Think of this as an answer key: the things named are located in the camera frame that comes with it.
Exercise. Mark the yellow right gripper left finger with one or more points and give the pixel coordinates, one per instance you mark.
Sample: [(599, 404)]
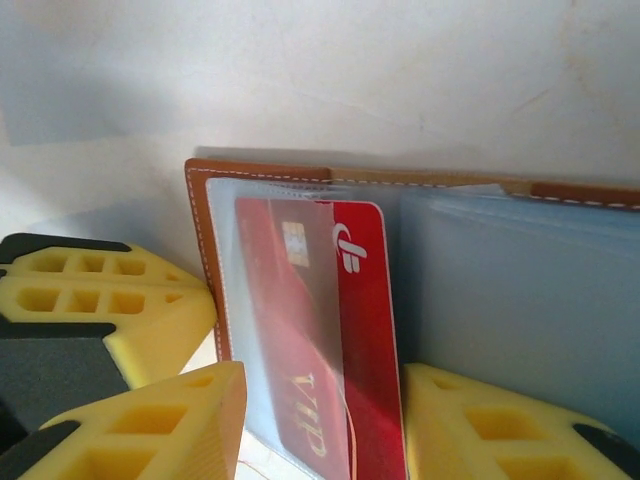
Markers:
[(222, 430)]

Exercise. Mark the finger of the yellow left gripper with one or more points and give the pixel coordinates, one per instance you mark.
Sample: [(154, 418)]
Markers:
[(152, 265), (165, 325)]

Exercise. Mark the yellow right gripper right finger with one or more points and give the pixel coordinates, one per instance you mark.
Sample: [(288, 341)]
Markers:
[(425, 440)]

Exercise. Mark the brown leather card holder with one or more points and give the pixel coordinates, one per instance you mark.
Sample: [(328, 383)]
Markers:
[(250, 170)]

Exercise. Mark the red VIP card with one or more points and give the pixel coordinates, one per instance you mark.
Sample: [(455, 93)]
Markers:
[(365, 300)]

